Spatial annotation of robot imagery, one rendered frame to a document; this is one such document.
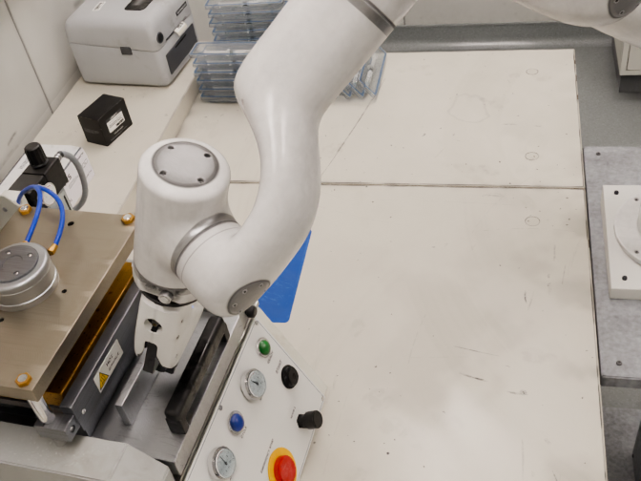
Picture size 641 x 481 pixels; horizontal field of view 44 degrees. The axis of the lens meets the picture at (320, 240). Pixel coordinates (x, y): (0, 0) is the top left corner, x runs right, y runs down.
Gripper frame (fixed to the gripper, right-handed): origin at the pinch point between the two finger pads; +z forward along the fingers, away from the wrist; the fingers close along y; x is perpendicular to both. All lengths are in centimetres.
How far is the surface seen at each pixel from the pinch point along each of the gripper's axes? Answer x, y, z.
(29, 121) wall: 60, 71, 42
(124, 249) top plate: 8.9, 7.9, -6.7
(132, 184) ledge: 28, 55, 33
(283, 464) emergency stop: -17.9, 0.2, 15.5
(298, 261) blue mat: -9, 43, 25
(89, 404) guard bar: 5.1, -9.1, -0.1
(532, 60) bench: -42, 113, 12
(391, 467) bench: -32.1, 5.6, 16.1
